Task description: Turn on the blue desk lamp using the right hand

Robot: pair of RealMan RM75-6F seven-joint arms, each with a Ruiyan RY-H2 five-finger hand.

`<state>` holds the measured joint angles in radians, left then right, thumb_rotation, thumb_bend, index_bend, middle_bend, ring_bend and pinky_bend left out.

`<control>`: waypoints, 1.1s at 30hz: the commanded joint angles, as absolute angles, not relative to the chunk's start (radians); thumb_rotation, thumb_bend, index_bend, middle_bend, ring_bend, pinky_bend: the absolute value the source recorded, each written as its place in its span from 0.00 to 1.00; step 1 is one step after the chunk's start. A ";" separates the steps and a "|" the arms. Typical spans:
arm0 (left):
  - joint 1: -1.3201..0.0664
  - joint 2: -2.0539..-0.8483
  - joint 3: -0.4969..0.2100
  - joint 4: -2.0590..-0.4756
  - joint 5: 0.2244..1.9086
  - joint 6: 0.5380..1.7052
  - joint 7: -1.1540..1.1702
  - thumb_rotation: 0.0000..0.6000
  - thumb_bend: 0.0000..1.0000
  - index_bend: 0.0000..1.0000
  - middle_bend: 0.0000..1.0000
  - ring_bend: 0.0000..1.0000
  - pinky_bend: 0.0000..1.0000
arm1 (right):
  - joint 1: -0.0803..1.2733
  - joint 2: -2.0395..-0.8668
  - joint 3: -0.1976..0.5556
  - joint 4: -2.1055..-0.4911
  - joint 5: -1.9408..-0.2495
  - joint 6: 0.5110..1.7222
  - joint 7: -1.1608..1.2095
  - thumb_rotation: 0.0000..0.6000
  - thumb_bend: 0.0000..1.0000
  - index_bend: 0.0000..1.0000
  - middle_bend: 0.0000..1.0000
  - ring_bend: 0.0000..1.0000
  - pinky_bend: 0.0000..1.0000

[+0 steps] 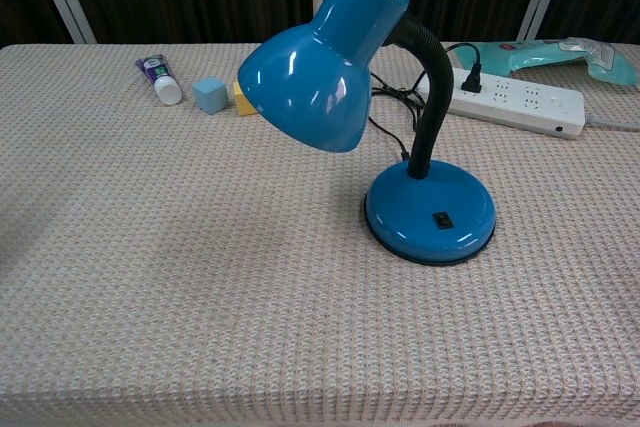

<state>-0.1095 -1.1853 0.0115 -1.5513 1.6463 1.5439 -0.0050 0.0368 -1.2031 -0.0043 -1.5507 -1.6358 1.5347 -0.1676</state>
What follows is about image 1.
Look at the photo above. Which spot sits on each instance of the blue gooseneck desk lamp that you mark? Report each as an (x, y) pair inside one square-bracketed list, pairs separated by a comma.
[(310, 72)]

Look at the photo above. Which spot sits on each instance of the yellow block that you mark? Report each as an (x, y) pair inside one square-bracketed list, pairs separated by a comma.
[(242, 104)]

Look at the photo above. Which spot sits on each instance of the light blue cube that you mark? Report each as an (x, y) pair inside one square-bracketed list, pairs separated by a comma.
[(210, 94)]

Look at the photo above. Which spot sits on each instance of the beige woven tablecloth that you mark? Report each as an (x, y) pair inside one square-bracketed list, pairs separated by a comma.
[(200, 272)]

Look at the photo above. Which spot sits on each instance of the purple white-capped tube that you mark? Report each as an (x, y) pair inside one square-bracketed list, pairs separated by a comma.
[(162, 79)]

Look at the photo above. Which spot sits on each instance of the white power strip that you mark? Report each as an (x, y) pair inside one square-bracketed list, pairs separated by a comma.
[(520, 99)]

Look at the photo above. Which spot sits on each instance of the teal plastic package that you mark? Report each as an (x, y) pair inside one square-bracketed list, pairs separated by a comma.
[(575, 59)]

